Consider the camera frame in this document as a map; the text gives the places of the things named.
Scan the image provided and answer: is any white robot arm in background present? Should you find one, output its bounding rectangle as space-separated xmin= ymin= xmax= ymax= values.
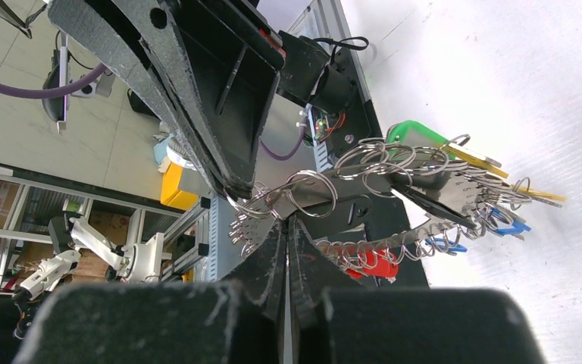
xmin=14 ymin=215 xmax=284 ymax=363

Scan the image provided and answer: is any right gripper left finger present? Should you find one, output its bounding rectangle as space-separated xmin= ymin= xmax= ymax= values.
xmin=14 ymin=219 xmax=285 ymax=363

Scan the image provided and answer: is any key with red tag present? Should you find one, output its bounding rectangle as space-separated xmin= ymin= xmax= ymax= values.
xmin=344 ymin=249 xmax=399 ymax=283

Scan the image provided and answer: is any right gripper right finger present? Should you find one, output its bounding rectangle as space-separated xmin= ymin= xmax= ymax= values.
xmin=289 ymin=218 xmax=544 ymax=363

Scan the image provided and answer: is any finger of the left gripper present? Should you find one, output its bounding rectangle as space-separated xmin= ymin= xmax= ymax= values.
xmin=48 ymin=1 xmax=241 ymax=198
xmin=160 ymin=1 xmax=285 ymax=198

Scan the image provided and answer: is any yellow storage box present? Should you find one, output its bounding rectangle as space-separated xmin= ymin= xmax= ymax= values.
xmin=160 ymin=163 xmax=210 ymax=210

